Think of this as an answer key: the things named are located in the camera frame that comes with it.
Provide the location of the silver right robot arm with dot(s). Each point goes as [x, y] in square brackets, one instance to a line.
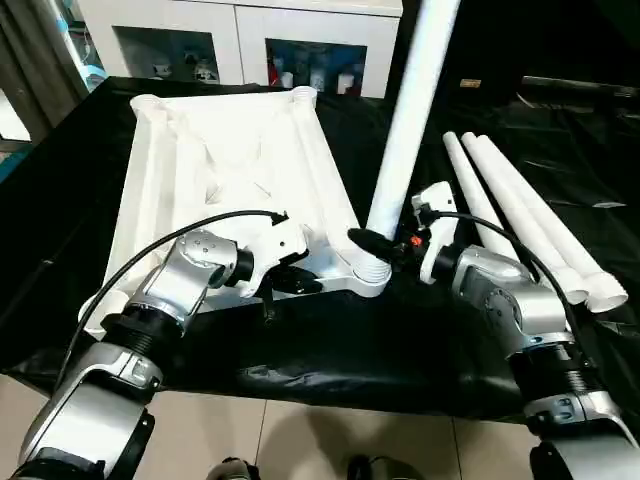
[510, 310]

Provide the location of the black right robot foot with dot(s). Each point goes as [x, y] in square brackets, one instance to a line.
[385, 469]

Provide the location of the small yellow label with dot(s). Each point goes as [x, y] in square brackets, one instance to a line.
[470, 84]

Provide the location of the white glass door cabinet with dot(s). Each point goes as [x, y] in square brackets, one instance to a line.
[240, 40]

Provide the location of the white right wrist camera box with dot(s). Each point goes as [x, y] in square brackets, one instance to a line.
[435, 200]

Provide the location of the grey curtain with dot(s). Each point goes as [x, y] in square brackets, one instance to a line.
[35, 60]

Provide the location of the light blue background object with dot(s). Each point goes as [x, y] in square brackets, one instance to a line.
[80, 45]

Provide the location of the black left robot foot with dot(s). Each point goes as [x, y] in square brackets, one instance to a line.
[233, 470]

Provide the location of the white plastic table top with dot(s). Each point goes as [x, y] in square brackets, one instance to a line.
[230, 180]

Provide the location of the black table mat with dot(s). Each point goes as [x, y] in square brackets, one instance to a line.
[350, 350]

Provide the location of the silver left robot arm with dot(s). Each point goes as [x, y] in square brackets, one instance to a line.
[170, 290]

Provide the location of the white plastic table leg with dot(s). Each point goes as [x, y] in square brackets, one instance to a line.
[560, 225]
[478, 190]
[520, 215]
[412, 120]

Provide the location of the black robot foot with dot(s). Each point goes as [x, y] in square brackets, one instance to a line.
[233, 470]
[385, 469]

